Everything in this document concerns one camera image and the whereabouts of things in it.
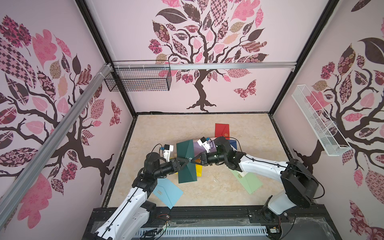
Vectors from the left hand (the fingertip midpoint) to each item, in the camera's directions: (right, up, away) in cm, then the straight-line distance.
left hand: (187, 165), depth 74 cm
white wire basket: (+72, +14, 0) cm, 74 cm away
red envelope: (+24, +17, +36) cm, 47 cm away
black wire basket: (-51, +66, +68) cm, 107 cm away
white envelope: (+33, -8, +13) cm, 36 cm away
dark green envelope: (0, -4, -1) cm, 4 cm away
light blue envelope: (-12, -17, +7) cm, 22 cm away
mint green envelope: (+37, -12, +11) cm, 40 cm away
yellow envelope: (+6, -7, +14) cm, 17 cm away
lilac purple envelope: (+6, +8, +2) cm, 10 cm away
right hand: (+2, +1, +1) cm, 2 cm away
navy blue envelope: (+31, +8, +27) cm, 42 cm away
